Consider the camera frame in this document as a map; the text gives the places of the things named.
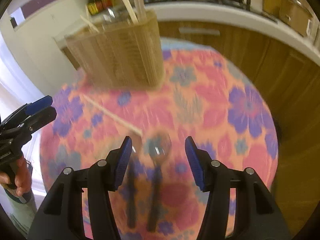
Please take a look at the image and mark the beige rice cooker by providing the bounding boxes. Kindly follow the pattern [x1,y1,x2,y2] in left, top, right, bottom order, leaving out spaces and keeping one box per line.
[279,0,314,37]

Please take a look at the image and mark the white kitchen countertop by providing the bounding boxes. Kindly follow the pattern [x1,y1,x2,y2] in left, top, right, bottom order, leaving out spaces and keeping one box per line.
[52,1,320,68]

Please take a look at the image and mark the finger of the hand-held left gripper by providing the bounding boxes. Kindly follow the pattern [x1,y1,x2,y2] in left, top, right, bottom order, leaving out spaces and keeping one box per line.
[0,106,58,136]
[4,95,53,123]

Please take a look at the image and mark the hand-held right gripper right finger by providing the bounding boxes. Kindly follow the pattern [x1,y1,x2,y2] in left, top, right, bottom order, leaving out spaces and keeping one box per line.
[184,136,292,240]

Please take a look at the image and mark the tall dark sauce bottle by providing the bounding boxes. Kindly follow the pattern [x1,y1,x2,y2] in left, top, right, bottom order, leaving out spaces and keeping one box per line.
[86,0,100,16]

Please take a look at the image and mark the long silver cabinet handle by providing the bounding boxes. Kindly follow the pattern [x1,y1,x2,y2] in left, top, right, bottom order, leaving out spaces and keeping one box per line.
[178,27,221,36]

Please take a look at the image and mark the beige plastic slotted basket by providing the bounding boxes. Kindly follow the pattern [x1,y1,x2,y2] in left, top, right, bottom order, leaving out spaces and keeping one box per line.
[64,10,166,90]

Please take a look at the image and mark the floral tablecloth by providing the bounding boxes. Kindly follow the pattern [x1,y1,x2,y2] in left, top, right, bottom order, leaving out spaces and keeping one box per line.
[39,37,279,240]

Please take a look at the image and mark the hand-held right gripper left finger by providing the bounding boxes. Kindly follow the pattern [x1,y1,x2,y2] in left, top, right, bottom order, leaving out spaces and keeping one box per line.
[27,136,133,240]

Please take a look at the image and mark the black gas stove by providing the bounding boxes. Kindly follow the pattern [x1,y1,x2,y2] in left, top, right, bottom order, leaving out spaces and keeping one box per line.
[142,0,278,22]

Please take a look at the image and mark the wooden base cabinets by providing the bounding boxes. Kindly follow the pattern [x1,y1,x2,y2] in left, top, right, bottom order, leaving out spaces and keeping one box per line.
[61,21,320,193]

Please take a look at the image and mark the person's left hand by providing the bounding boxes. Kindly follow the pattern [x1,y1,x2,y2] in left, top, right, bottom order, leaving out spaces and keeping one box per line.
[14,154,32,196]

